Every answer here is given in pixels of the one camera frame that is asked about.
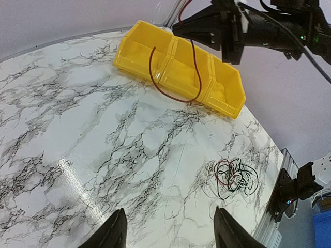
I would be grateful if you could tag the yellow bin right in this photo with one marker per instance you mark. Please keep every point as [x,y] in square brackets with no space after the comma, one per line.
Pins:
[225,92]

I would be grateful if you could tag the yellow bin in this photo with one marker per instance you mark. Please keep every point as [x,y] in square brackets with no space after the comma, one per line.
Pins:
[187,72]
[146,49]
[225,92]

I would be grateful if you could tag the aluminium front rail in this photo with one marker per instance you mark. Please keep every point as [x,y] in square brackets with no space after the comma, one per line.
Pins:
[267,231]

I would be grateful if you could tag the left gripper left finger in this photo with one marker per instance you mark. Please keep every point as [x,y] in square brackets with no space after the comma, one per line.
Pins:
[111,234]

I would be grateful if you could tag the right aluminium frame post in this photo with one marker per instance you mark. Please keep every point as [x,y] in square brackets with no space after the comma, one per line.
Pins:
[173,15]

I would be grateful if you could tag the blue box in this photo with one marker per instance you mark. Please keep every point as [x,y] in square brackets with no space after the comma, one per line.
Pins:
[321,220]

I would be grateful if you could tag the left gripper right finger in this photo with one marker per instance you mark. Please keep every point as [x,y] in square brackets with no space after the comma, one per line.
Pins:
[230,234]

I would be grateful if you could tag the yellow bin left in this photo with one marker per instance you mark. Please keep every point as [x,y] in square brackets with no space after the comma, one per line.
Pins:
[146,49]

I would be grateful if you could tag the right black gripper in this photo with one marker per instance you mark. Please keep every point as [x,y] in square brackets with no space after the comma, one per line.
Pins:
[219,27]

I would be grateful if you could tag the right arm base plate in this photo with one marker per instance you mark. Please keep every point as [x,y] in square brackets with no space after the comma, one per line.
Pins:
[288,190]

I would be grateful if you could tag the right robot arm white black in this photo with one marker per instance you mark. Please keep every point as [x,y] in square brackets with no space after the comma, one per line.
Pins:
[293,28]

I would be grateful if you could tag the yellow bin middle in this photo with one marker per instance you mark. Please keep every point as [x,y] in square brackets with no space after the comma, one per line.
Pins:
[187,72]

